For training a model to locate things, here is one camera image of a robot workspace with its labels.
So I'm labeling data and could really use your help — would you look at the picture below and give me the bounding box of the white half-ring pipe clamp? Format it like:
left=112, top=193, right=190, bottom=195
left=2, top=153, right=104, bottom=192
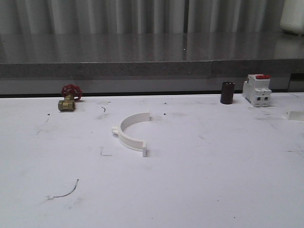
left=111, top=110, right=151, bottom=157

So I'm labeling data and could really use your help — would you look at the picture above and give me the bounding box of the dark brown cylindrical coupling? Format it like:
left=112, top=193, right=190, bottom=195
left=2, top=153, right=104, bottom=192
left=220, top=82, right=235, bottom=105

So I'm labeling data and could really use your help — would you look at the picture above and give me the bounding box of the brass valve red handwheel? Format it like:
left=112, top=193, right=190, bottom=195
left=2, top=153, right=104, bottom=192
left=58, top=84, right=83, bottom=112

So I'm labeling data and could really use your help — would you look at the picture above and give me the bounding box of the grey stone countertop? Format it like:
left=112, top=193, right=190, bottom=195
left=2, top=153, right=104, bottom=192
left=0, top=32, right=304, bottom=96

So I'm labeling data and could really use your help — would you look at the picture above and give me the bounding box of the white container on counter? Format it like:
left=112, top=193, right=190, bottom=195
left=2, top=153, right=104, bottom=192
left=280, top=0, right=304, bottom=35

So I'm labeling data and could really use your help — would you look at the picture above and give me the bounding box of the white circuit breaker red switch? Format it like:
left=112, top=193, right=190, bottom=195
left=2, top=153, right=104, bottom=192
left=242, top=74, right=272, bottom=107

